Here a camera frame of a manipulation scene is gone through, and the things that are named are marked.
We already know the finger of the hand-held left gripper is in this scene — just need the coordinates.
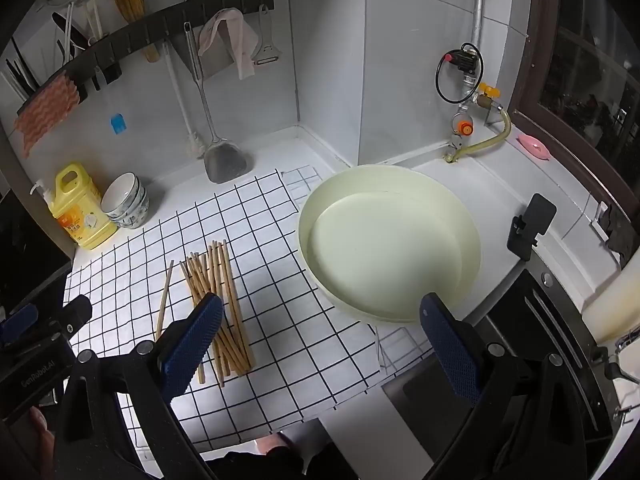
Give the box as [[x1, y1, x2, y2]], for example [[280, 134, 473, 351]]
[[35, 294, 94, 343], [0, 304, 40, 347]]

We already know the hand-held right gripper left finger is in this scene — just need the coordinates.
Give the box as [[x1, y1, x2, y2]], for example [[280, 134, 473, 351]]
[[47, 292, 226, 480]]

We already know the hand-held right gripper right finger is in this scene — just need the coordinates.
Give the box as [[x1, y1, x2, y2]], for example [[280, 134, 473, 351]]
[[419, 292, 617, 480]]

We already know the wooden chopstick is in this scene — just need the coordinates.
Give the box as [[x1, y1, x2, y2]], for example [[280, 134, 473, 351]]
[[154, 260, 175, 342]]

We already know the pile of wooden chopsticks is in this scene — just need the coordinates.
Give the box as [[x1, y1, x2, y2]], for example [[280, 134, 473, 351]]
[[179, 240, 257, 387]]

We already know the cream round basin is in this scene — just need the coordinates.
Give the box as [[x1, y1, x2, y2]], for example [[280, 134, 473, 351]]
[[297, 163, 483, 324]]

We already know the person's left hand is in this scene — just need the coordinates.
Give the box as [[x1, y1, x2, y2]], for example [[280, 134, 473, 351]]
[[29, 406, 58, 463]]

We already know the black appliance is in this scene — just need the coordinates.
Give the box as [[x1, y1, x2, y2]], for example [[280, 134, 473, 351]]
[[0, 189, 72, 313]]

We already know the white black checkered cloth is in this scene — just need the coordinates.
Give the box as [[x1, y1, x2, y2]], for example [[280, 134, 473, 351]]
[[62, 165, 437, 454]]

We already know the yellow detergent bottle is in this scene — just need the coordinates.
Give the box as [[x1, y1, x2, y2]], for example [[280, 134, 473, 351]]
[[29, 162, 119, 251]]

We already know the white patterned bowl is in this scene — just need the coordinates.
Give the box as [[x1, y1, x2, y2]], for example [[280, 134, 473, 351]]
[[100, 172, 147, 216], [114, 201, 150, 230], [107, 187, 149, 224]]

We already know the black phone stand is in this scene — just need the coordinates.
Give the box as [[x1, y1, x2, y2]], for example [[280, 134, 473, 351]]
[[506, 192, 558, 261]]

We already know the orange wavy cloth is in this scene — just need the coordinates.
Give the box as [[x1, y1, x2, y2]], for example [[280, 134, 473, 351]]
[[13, 73, 81, 159]]

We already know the dark cloth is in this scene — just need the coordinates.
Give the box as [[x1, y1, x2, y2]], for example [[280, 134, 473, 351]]
[[600, 205, 634, 267]]

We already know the pink soap bar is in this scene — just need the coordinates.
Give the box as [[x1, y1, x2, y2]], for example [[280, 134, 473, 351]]
[[517, 132, 551, 162]]

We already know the white plastic utensil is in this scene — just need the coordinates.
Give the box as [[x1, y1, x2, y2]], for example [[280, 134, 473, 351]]
[[84, 0, 109, 44]]

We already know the black red solenoid valve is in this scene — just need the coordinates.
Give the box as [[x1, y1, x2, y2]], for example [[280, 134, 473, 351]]
[[444, 42, 482, 74]]

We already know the metal peeler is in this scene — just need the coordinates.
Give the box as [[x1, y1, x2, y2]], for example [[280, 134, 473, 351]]
[[251, 5, 281, 66]]

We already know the pink hanging dish cloth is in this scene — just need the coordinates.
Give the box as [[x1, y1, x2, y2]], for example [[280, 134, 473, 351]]
[[197, 8, 261, 81]]

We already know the brown wooden utensil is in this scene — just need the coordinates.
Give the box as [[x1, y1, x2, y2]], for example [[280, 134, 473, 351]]
[[113, 0, 146, 24]]

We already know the grey metal gas pipe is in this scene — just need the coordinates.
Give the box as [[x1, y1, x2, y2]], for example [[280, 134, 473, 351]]
[[447, 0, 497, 161]]

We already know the white long-handled brush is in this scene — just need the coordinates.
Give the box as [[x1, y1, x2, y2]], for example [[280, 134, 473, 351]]
[[161, 42, 207, 159]]

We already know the yellow gas hose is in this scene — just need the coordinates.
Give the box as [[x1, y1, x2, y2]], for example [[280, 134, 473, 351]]
[[443, 107, 512, 164]]

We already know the brass valve yellow handle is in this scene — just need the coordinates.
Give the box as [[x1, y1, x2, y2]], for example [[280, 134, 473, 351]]
[[476, 82, 501, 111]]

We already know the black cable loop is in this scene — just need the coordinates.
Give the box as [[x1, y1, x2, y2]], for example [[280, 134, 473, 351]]
[[434, 42, 485, 106]]

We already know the black wall rack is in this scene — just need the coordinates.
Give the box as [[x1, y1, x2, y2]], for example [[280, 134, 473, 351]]
[[16, 0, 275, 117]]

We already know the dark brown window frame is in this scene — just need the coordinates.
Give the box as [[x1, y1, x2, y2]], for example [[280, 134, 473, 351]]
[[506, 0, 640, 243]]

